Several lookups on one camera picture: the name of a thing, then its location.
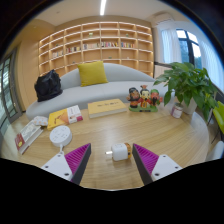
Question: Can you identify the white radiator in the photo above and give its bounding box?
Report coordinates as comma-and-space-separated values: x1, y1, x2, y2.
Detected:
153, 63, 168, 80

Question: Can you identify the colourful figurine group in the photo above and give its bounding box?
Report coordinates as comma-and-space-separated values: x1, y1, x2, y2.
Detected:
126, 84, 165, 113

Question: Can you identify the grey framed glass door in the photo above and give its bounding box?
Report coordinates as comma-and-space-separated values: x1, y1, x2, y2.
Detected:
0, 48, 24, 134

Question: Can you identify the small white jar red label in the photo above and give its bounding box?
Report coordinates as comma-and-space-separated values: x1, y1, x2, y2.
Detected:
170, 102, 185, 119

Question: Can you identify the yellow book with orange print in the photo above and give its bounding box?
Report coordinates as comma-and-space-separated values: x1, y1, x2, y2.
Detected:
46, 108, 72, 131

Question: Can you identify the white charger with orange band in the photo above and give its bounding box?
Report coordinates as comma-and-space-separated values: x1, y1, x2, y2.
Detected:
105, 142, 133, 163

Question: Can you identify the black bag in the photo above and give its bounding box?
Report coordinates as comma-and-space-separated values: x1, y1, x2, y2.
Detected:
33, 69, 64, 103

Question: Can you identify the yellow cushion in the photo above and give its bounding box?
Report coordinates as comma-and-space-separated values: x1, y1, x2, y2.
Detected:
76, 60, 109, 88

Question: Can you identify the white chair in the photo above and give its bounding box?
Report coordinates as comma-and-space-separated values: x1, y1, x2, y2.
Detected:
205, 140, 224, 162

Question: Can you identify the light grey sofa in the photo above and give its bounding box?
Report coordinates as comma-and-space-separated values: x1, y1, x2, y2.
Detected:
25, 62, 175, 121

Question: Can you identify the white and pink book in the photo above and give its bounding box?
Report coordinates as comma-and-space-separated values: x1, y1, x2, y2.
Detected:
66, 104, 85, 125

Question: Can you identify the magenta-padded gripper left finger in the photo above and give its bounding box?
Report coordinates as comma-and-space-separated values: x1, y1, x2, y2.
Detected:
39, 142, 92, 185

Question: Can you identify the thick plain yellow book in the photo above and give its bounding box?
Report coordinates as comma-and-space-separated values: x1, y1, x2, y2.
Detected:
87, 98, 129, 119

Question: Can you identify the small patterned pouch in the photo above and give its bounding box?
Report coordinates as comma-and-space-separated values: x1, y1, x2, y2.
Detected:
32, 115, 50, 128

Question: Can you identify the dark framed window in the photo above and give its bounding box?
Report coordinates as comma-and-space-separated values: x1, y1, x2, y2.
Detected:
175, 29, 203, 70

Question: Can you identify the yellow-green chair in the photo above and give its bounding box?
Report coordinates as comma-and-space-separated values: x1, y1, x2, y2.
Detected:
212, 100, 224, 135

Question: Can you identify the white wall air conditioner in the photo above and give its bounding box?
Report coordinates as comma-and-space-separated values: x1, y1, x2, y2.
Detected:
153, 12, 175, 25

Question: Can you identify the wooden wall shelf unit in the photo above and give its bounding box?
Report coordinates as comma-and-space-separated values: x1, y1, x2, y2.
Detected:
37, 21, 155, 79

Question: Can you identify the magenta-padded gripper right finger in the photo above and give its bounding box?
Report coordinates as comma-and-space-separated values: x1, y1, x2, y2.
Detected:
130, 143, 183, 187

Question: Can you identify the green potted plant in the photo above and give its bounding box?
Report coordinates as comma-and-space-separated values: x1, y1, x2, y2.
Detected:
153, 61, 220, 123

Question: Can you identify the long ceiling light strip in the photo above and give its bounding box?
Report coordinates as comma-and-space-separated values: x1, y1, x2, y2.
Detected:
99, 0, 108, 16

